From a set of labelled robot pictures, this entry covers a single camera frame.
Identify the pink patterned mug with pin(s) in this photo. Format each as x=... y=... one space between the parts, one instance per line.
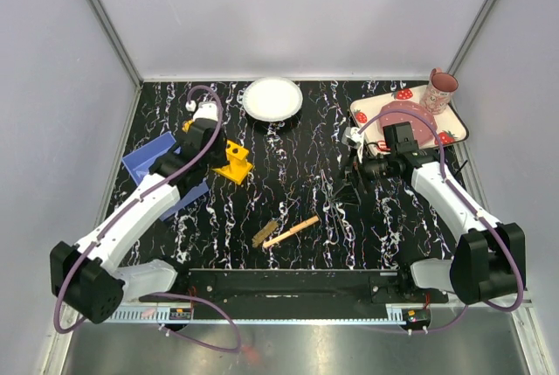
x=439 y=91

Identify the strawberry pattern tray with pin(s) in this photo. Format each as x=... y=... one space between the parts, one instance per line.
x=450 y=129

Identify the blue plastic bin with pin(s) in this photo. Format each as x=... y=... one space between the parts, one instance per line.
x=138 y=162

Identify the metal wire tongs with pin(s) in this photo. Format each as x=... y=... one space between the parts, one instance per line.
x=335 y=221

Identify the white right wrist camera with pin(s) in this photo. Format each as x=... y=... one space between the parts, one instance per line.
x=352 y=138

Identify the pink dotted plate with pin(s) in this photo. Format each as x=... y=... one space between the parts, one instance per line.
x=409 y=111

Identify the brown test tube brush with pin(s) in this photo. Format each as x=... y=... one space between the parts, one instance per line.
x=264 y=232

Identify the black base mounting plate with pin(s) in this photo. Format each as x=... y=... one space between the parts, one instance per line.
x=257 y=294

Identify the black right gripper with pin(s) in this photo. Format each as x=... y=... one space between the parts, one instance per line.
x=354 y=172

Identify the yellow test tube rack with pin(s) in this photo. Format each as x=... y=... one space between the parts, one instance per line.
x=233 y=161

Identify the wooden test tube clamp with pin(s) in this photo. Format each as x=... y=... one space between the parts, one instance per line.
x=292 y=231

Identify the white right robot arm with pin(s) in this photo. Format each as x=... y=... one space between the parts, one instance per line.
x=489 y=259

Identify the white paper plate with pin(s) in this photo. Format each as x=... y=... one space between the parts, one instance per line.
x=272 y=99

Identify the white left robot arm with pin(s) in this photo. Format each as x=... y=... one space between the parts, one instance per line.
x=87 y=275

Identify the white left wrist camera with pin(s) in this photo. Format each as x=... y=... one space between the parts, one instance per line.
x=203 y=110

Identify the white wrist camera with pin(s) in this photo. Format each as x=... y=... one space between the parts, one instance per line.
x=203 y=110
x=352 y=138

